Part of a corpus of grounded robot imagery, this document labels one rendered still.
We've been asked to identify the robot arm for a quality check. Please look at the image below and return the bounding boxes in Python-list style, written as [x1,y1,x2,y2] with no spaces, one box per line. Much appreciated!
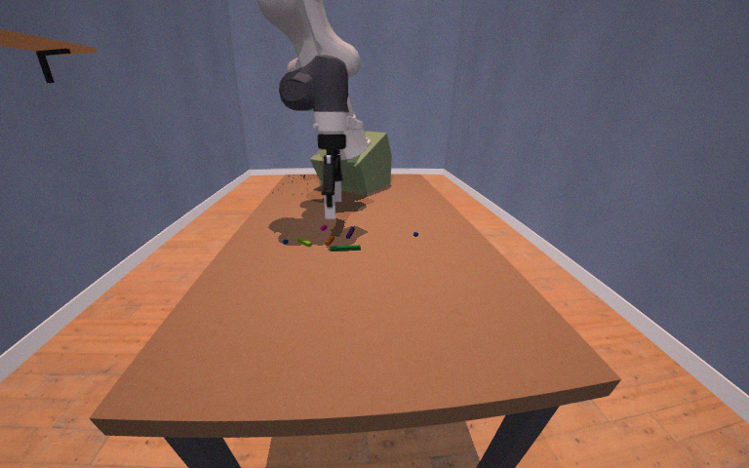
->
[257,0,372,160]

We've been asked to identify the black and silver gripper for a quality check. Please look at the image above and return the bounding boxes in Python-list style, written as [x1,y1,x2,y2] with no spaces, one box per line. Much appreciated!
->
[318,134,346,219]

